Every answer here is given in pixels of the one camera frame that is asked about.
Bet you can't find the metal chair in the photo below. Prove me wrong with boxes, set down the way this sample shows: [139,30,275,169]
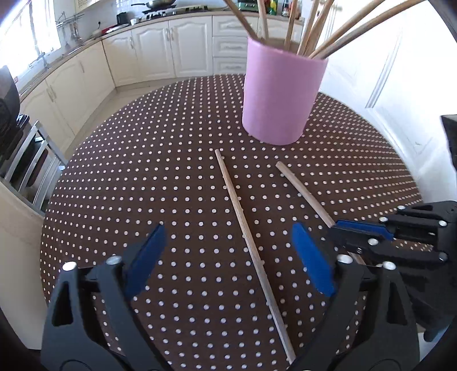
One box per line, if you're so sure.
[0,120,68,215]

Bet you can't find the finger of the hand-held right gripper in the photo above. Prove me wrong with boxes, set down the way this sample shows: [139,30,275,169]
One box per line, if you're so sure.
[330,229,448,265]
[336,201,456,247]

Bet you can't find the gas hob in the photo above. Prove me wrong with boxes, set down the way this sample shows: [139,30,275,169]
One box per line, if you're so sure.
[143,5,209,15]

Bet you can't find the cream kitchen cabinets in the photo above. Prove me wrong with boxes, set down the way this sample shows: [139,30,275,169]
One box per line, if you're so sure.
[19,13,250,143]

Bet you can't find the hanging utensil rack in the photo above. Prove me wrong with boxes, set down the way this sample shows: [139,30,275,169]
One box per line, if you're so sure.
[55,11,81,47]

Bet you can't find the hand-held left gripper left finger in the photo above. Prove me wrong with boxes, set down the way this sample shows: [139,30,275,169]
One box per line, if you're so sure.
[40,223,168,371]

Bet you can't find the brown polka dot tablecloth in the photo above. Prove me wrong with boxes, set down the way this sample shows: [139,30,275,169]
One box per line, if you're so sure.
[40,73,431,371]

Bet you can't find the white panelled door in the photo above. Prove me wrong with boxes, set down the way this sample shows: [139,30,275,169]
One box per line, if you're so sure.
[321,0,457,179]

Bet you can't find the pink cup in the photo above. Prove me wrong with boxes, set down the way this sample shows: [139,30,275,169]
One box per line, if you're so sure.
[242,37,328,146]

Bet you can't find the frying pan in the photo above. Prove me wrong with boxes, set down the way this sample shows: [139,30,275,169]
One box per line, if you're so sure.
[131,0,177,9]

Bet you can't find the tapered wooden chopstick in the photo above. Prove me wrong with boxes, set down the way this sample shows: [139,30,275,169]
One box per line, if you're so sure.
[214,149,297,364]
[275,161,368,266]

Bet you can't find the bunch of wooden chopsticks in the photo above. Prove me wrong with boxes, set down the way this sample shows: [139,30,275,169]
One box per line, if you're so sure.
[223,0,425,59]

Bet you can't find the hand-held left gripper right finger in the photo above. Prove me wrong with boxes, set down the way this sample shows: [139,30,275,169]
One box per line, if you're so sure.
[291,223,422,371]

